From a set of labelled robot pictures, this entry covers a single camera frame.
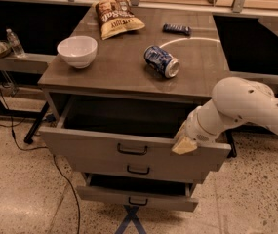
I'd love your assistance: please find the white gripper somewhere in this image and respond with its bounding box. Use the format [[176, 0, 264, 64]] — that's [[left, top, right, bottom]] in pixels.
[[172, 107, 217, 155]]

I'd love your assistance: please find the grey top drawer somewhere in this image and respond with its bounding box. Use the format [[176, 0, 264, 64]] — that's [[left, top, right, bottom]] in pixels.
[[40, 96, 230, 172]]

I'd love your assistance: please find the grey drawer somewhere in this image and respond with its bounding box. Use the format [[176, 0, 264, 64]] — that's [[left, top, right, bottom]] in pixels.
[[70, 162, 209, 183], [76, 186, 198, 212], [40, 96, 230, 172]]

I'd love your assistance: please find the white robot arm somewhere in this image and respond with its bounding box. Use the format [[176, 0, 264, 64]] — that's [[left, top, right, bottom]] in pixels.
[[172, 77, 278, 155]]

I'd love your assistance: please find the grey middle drawer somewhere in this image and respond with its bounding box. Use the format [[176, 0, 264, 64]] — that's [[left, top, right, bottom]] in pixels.
[[70, 162, 209, 183]]

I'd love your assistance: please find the grey bottom drawer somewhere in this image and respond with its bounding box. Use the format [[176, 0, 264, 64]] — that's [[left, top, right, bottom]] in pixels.
[[76, 186, 198, 212]]

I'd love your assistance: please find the grey drawer cabinet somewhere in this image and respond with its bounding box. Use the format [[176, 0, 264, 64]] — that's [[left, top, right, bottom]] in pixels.
[[37, 4, 239, 187]]

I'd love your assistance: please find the blue soda can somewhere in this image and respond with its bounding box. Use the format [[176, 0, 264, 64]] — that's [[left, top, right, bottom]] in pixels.
[[143, 46, 179, 79]]

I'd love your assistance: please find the white bowl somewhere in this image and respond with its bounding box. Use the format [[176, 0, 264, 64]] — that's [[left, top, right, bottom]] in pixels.
[[57, 36, 98, 68]]

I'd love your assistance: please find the brown chip bag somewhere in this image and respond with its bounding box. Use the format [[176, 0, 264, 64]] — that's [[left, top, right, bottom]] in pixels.
[[94, 0, 145, 40]]

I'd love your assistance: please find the grey side bench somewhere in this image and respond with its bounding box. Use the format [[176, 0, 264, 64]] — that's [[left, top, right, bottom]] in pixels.
[[0, 53, 55, 74]]

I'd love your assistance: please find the clear plastic water bottle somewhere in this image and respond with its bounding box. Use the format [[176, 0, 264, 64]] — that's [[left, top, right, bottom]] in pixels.
[[6, 28, 25, 58]]

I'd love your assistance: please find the black floor cable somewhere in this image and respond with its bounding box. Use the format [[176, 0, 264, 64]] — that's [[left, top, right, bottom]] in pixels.
[[0, 49, 82, 234]]

